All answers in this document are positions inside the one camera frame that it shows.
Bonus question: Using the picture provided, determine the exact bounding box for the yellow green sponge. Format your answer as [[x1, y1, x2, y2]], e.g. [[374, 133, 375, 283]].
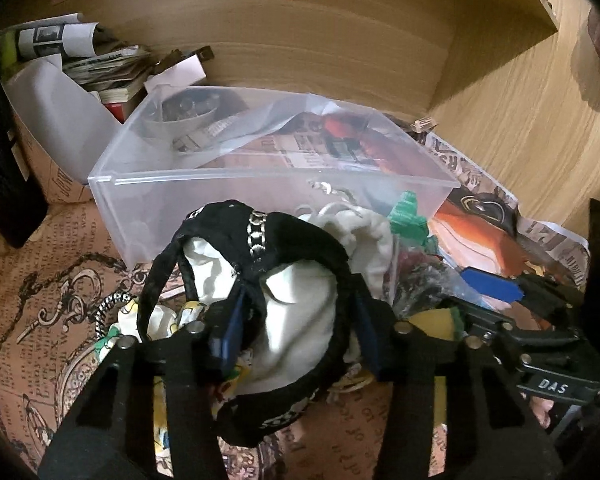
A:
[[408, 309, 458, 429]]

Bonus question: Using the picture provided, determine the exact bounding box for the black and white fabric cap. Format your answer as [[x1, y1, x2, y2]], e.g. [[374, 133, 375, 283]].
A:
[[136, 200, 375, 448]]

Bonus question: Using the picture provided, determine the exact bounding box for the white cloth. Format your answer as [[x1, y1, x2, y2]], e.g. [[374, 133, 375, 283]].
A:
[[298, 202, 393, 299]]

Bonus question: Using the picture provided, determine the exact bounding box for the person's right hand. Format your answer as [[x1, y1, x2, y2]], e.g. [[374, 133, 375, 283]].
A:
[[521, 392, 555, 429]]

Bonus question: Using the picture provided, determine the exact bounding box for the green cloth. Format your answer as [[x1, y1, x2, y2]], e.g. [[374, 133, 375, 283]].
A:
[[388, 191, 438, 256]]

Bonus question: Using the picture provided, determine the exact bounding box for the dark wine bottle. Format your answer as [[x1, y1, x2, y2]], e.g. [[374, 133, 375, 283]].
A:
[[0, 66, 48, 248]]

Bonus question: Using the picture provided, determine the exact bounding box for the clear plastic storage box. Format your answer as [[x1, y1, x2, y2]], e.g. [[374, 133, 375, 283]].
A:
[[88, 86, 458, 266]]

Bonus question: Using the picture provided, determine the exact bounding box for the stack of magazines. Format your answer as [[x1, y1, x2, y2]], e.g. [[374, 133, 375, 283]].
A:
[[62, 46, 152, 104]]

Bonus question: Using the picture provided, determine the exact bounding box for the small white box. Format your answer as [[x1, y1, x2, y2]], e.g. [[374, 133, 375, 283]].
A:
[[144, 54, 207, 92]]

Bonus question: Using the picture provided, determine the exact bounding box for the rolled newspaper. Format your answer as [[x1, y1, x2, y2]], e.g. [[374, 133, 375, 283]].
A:
[[0, 13, 119, 60]]

